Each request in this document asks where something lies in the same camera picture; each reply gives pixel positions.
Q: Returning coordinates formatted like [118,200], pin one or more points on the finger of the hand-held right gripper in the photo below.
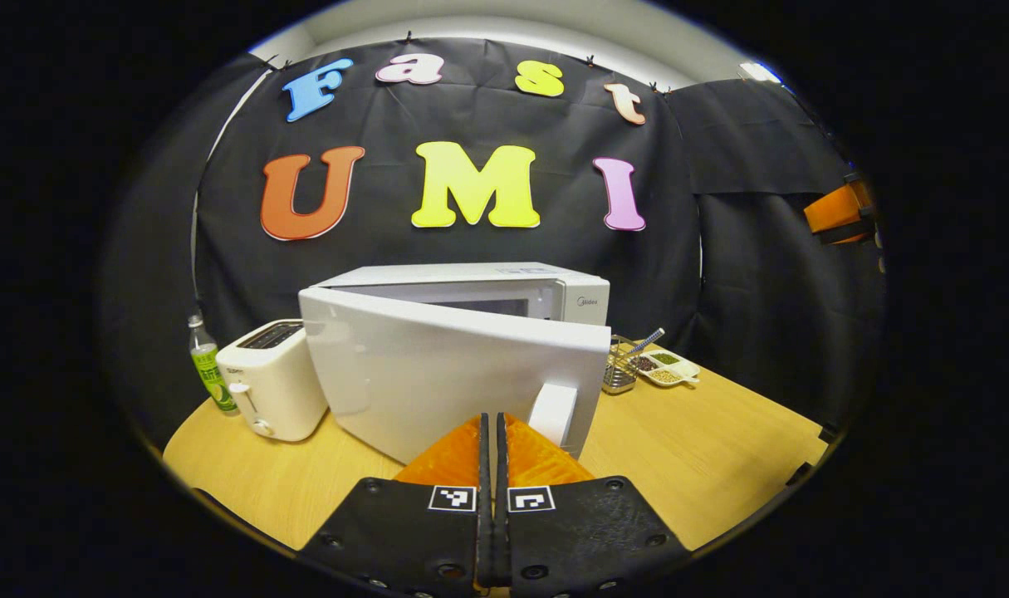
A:
[836,212]

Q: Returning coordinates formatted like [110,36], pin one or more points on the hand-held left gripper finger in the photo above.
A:
[485,465]
[502,465]

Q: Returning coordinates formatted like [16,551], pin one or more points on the white microwave oven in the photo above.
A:
[438,365]

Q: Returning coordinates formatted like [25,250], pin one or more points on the pile of red beans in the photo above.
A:
[644,363]

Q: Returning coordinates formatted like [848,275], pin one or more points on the pile of yellow soybeans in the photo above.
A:
[666,376]

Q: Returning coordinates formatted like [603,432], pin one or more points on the pile of green beans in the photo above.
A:
[666,358]

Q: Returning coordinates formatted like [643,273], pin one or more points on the white divided dish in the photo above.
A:
[688,371]

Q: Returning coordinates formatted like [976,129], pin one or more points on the white toaster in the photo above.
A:
[280,390]

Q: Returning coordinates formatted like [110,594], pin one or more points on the green drink bottle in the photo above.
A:
[209,370]

